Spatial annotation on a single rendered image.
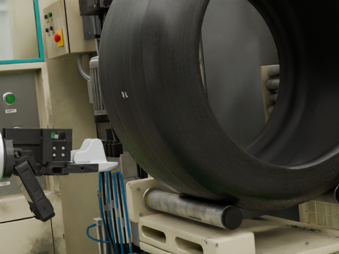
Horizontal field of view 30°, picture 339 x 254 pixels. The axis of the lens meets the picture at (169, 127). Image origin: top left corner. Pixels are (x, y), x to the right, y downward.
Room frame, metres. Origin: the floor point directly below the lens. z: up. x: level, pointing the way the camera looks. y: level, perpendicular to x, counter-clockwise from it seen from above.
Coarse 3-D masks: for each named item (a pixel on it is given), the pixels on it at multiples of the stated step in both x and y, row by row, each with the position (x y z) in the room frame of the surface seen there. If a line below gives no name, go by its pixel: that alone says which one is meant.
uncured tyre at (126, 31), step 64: (128, 0) 1.21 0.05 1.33; (192, 0) 1.12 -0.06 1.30; (256, 0) 1.53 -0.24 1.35; (320, 0) 1.48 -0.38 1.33; (128, 64) 1.16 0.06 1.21; (192, 64) 1.11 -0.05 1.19; (320, 64) 1.55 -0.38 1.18; (128, 128) 1.23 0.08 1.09; (192, 128) 1.11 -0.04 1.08; (320, 128) 1.50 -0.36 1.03; (192, 192) 1.24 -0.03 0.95; (256, 192) 1.17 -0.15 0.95; (320, 192) 1.26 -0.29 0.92
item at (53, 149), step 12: (12, 132) 1.07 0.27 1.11; (24, 132) 1.08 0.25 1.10; (36, 132) 1.09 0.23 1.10; (48, 132) 1.08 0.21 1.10; (60, 132) 1.10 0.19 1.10; (12, 144) 1.06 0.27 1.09; (24, 144) 1.08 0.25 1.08; (36, 144) 1.09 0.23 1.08; (48, 144) 1.08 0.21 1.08; (60, 144) 1.10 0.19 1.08; (12, 156) 1.05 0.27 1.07; (24, 156) 1.08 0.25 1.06; (36, 156) 1.09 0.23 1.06; (48, 156) 1.08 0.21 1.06; (60, 156) 1.10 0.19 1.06; (12, 168) 1.05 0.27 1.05; (36, 168) 1.09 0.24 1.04; (48, 168) 1.08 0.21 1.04
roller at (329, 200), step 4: (332, 188) 1.32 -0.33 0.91; (336, 188) 1.31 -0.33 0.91; (328, 192) 1.32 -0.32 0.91; (332, 192) 1.31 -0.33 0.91; (336, 192) 1.30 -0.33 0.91; (320, 196) 1.35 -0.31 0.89; (324, 196) 1.34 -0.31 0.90; (328, 196) 1.32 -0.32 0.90; (332, 196) 1.31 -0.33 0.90; (336, 196) 1.30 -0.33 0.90; (316, 200) 1.37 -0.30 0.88; (320, 200) 1.36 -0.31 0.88; (324, 200) 1.34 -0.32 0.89; (328, 200) 1.33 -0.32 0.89; (332, 200) 1.32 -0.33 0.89; (336, 200) 1.31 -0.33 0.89
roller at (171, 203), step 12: (156, 192) 1.46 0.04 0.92; (156, 204) 1.43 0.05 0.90; (168, 204) 1.37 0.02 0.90; (180, 204) 1.33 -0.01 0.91; (192, 204) 1.29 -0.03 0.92; (204, 204) 1.25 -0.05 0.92; (216, 204) 1.22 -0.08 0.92; (192, 216) 1.28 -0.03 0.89; (204, 216) 1.23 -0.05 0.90; (216, 216) 1.19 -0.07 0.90; (228, 216) 1.18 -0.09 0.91; (240, 216) 1.19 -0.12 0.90; (228, 228) 1.18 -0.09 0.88
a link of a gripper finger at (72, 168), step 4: (68, 164) 1.09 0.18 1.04; (72, 164) 1.09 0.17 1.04; (76, 164) 1.10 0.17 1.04; (80, 164) 1.10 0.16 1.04; (84, 164) 1.11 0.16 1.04; (88, 164) 1.11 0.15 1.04; (92, 164) 1.12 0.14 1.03; (96, 164) 1.12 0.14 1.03; (56, 168) 1.09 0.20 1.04; (60, 168) 1.09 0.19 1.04; (64, 168) 1.08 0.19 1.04; (68, 168) 1.08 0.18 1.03; (72, 168) 1.09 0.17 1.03; (76, 168) 1.09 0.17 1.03; (80, 168) 1.09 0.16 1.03; (84, 168) 1.10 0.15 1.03; (88, 168) 1.10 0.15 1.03; (92, 168) 1.11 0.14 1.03; (96, 168) 1.12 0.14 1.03; (56, 172) 1.09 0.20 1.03; (60, 172) 1.09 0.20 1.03; (64, 172) 1.08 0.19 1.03; (68, 172) 1.08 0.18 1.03; (72, 172) 1.09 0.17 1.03; (76, 172) 1.09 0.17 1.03; (80, 172) 1.09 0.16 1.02; (84, 172) 1.10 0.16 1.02
